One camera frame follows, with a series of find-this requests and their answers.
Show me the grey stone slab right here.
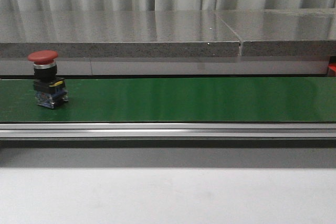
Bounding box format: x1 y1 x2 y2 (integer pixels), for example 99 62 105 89
215 8 335 59

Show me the white base panel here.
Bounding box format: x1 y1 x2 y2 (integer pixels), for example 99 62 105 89
0 56 329 77

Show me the aluminium conveyor frame rail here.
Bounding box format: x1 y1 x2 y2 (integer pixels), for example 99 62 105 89
1 123 335 139

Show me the red push button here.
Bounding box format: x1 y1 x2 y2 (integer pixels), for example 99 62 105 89
28 50 68 109

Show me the red plastic tray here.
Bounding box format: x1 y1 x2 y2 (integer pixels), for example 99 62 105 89
327 62 336 77

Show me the green conveyor belt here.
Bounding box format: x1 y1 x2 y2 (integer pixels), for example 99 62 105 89
1 77 335 122

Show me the grey stone slab left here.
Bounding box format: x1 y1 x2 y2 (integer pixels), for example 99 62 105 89
1 10 239 58

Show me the grey stone slab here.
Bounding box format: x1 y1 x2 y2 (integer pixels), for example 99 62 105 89
215 8 335 59
1 10 239 58

